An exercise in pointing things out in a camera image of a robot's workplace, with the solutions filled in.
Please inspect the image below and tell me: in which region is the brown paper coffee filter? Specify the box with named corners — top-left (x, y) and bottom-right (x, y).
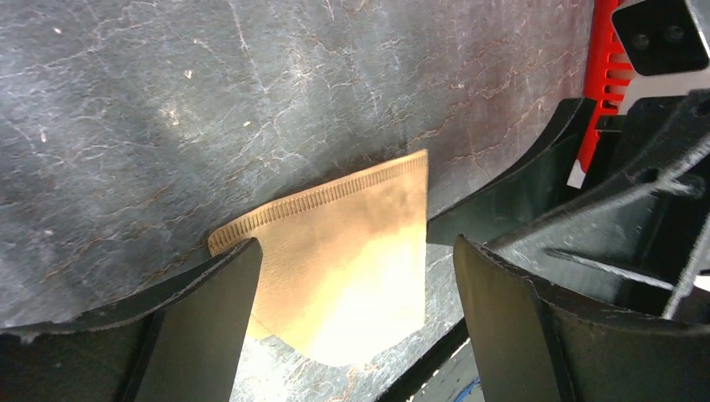
top-left (208, 150), bottom-right (429, 367)

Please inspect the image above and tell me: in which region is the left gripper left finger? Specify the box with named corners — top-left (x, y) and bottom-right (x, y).
top-left (1, 238), bottom-right (263, 401)

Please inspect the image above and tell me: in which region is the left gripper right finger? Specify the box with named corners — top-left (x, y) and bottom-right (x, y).
top-left (453, 236), bottom-right (709, 401)

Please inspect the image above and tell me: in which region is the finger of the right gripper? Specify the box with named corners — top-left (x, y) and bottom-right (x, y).
top-left (426, 98), bottom-right (596, 246)
top-left (489, 89), bottom-right (709, 320)

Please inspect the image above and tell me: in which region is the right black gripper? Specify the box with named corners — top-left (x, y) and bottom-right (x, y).
top-left (611, 0), bottom-right (709, 76)

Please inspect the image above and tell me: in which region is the red plastic basket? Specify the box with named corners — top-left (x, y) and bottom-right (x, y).
top-left (568, 0), bottom-right (635, 188)

